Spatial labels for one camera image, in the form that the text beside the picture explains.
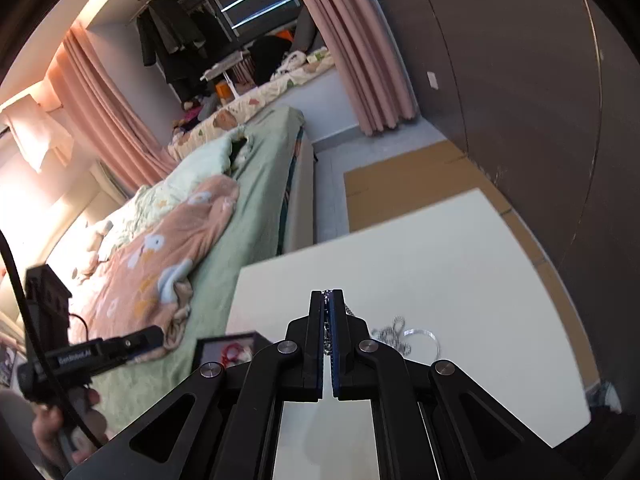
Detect black gift box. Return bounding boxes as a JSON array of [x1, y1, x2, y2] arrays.
[[195, 330, 274, 377]]

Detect cream bed headboard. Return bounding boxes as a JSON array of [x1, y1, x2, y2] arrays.
[[0, 160, 131, 321]]

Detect hanging dark clothes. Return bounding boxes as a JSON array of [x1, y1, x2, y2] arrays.
[[136, 0, 236, 103]]

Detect flat cardboard sheet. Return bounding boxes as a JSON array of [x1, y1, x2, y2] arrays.
[[343, 140, 601, 391]]

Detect pink curtain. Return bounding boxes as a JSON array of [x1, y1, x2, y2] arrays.
[[281, 0, 418, 137], [47, 22, 177, 196]]

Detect silver chain necklace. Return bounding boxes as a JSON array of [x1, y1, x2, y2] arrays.
[[322, 288, 418, 358]]

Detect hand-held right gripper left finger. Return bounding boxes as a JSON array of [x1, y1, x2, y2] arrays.
[[65, 290, 329, 480]]

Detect person's left hand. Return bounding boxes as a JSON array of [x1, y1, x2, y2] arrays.
[[31, 388, 109, 467]]

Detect grey pillow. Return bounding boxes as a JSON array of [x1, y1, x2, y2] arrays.
[[292, 19, 323, 56]]

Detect light green pillow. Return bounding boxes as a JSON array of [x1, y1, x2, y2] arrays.
[[172, 126, 242, 181]]

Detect floral pale quilt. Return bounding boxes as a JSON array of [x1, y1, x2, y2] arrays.
[[97, 175, 201, 261]]

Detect bed with green sheet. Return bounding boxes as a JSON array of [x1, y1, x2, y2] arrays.
[[0, 106, 316, 441]]

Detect white folding lap table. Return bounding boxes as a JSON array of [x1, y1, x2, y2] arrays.
[[199, 51, 253, 98]]

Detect black bag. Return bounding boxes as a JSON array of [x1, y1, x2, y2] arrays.
[[249, 35, 297, 86]]

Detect silver bangle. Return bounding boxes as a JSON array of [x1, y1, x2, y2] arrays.
[[400, 328, 442, 357]]

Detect white low table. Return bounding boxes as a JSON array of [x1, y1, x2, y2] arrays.
[[225, 188, 619, 480]]

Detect white plush toy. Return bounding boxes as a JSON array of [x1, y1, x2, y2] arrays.
[[75, 219, 117, 278]]

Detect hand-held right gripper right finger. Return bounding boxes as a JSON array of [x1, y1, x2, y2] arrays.
[[330, 289, 584, 480]]

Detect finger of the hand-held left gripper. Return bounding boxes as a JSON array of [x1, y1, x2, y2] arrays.
[[102, 325, 166, 366]]

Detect white hanging cloth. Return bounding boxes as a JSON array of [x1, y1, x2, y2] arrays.
[[2, 97, 75, 175]]

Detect pink printed fleece blanket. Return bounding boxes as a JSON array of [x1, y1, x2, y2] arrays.
[[70, 175, 241, 352]]

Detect printed bay window cushion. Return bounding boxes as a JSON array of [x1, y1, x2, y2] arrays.
[[167, 55, 337, 161]]

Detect stuffed toys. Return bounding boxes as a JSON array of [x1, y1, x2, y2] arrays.
[[171, 95, 221, 136]]

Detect black cable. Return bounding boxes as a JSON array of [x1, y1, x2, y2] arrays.
[[0, 230, 106, 451]]

